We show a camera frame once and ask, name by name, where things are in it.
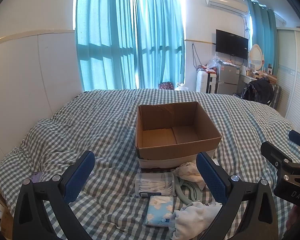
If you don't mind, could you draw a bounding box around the clear cotton swab container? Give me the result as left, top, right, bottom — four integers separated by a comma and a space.
135, 172, 175, 198

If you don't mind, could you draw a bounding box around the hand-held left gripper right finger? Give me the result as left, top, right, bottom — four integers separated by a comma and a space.
196, 152, 282, 240

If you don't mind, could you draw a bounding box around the white suitcase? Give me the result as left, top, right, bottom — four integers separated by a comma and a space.
195, 70, 208, 93

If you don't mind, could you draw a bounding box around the checked grey white blanket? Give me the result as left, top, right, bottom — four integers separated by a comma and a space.
0, 89, 300, 240

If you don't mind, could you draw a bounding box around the narrow turquoise curtain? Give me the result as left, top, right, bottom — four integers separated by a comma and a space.
247, 0, 279, 73

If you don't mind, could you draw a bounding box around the small purple packet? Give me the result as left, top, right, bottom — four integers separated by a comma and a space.
30, 171, 43, 183

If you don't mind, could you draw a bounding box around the white knit cloth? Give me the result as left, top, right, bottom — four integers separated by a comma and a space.
169, 201, 223, 240

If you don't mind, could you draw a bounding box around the brown cardboard box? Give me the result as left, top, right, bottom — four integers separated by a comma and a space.
135, 102, 222, 169

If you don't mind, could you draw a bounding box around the black wall cable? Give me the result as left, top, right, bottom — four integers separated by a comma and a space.
191, 43, 199, 69

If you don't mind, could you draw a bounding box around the white louvered wardrobe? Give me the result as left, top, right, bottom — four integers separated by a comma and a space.
275, 27, 300, 140

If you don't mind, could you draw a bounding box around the wide turquoise curtain panel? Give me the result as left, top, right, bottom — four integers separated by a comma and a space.
74, 0, 137, 92

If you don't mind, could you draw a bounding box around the blue floral tissue packet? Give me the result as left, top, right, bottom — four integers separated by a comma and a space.
145, 195, 175, 228

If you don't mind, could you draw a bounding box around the orange trimmed suitcase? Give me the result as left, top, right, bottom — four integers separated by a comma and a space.
206, 71, 218, 94

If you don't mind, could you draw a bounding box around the cream lace cloth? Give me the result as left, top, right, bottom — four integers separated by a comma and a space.
176, 162, 207, 190

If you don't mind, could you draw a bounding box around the white dressing table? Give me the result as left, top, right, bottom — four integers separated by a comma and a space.
236, 65, 278, 93

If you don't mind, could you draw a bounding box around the black wall television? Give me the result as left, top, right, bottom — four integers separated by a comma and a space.
215, 29, 249, 60

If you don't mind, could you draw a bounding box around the dark floral bag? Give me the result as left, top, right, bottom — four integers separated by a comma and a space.
158, 81, 174, 90

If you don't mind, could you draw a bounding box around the clear plastic bag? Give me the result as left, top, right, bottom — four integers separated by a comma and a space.
206, 54, 222, 69

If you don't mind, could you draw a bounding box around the pale green plastic hanger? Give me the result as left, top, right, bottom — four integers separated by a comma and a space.
170, 169, 203, 203

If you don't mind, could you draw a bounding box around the silver small fridge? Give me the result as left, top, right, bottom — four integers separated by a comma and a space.
216, 62, 240, 95

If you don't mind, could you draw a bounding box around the white oval mirror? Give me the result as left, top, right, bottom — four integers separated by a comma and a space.
249, 44, 265, 72

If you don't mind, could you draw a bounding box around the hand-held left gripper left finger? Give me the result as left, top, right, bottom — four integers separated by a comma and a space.
12, 151, 96, 240

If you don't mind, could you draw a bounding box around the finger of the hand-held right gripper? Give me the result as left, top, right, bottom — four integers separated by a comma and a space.
260, 141, 300, 176
288, 129, 300, 153

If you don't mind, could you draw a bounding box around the dark jacket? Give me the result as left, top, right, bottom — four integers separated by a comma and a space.
242, 79, 275, 105

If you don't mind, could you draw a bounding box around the white air conditioner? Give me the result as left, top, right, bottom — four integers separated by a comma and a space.
204, 0, 249, 15

